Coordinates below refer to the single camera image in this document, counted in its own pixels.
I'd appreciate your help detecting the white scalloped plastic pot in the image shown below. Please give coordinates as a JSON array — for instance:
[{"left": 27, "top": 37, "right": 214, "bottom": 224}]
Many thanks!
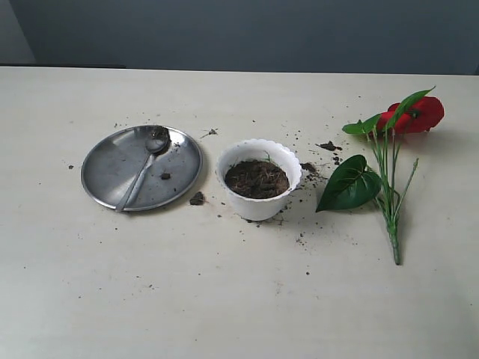
[{"left": 215, "top": 138, "right": 302, "bottom": 221}]

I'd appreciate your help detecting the steel spoon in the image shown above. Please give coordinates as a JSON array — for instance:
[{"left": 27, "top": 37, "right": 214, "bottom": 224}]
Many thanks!
[{"left": 115, "top": 126, "right": 171, "bottom": 212}]

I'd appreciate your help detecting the dark brown potting soil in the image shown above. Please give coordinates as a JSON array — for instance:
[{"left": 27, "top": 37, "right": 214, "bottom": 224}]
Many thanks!
[{"left": 225, "top": 160, "right": 290, "bottom": 199}]

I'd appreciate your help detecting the artificial red flower plant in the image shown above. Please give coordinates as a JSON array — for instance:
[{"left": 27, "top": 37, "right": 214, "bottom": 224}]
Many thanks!
[{"left": 315, "top": 89, "right": 445, "bottom": 266}]

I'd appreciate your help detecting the soil clump near plate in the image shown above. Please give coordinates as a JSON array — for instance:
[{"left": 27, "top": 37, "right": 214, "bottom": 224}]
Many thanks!
[{"left": 189, "top": 191, "right": 205, "bottom": 206}]

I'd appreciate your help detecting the soil clump near flower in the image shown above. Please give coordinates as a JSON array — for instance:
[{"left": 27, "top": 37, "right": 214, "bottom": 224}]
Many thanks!
[{"left": 316, "top": 141, "right": 342, "bottom": 152}]

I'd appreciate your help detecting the round steel plate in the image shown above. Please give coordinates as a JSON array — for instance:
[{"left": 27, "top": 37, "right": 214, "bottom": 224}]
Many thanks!
[{"left": 81, "top": 125, "right": 204, "bottom": 212}]

